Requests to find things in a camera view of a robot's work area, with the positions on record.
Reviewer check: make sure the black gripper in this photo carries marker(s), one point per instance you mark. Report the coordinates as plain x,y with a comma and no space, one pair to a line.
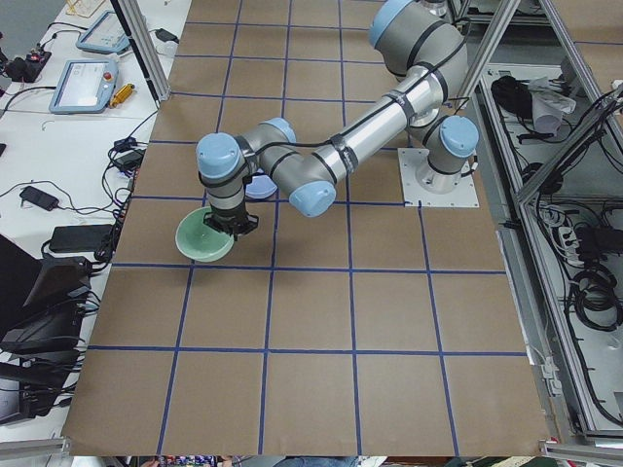
227,214

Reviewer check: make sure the green bowl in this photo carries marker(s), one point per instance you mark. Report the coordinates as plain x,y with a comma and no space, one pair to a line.
197,241

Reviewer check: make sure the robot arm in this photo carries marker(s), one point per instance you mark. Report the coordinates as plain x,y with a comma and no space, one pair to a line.
428,57

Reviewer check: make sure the blue bowl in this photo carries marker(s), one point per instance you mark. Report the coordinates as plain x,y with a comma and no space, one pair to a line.
261,187

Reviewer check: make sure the black power brick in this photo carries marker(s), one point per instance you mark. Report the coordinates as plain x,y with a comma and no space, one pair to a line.
79,238

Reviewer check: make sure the gold cylinder tool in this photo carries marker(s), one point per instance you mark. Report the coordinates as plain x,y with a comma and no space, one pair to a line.
121,95

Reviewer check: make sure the teach pendant near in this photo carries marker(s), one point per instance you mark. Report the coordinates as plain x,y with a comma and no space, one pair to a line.
85,86

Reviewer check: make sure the teach pendant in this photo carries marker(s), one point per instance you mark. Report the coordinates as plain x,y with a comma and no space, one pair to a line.
105,36
85,86

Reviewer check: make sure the teach pendant far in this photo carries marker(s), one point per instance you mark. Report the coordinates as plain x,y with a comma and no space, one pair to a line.
105,36

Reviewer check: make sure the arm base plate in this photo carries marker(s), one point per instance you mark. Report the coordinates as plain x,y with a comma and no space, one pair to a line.
423,187

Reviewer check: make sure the aluminium frame rack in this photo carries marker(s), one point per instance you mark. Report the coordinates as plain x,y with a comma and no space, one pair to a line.
559,204

